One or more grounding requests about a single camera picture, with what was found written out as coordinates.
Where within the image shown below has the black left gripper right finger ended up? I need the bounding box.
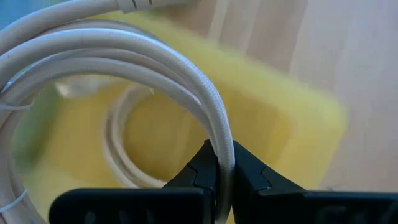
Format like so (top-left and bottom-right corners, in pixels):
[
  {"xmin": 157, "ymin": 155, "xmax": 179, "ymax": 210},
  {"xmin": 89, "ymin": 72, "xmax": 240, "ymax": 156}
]
[{"xmin": 231, "ymin": 139, "xmax": 398, "ymax": 224}]

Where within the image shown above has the yellow translucent plastic bin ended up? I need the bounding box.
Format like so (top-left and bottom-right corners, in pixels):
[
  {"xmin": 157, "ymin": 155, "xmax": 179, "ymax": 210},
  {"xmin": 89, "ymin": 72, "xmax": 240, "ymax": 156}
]
[{"xmin": 12, "ymin": 11, "xmax": 348, "ymax": 224}]

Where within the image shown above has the beige braided cable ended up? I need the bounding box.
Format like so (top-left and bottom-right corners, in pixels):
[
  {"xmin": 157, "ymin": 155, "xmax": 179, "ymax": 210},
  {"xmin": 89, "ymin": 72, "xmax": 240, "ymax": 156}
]
[
  {"xmin": 55, "ymin": 76, "xmax": 169, "ymax": 189},
  {"xmin": 0, "ymin": 0, "xmax": 236, "ymax": 224}
]

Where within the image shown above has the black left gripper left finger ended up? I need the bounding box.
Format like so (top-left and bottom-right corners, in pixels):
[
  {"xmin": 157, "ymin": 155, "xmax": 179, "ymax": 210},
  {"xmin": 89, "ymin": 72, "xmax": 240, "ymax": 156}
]
[{"xmin": 48, "ymin": 139, "xmax": 219, "ymax": 224}]

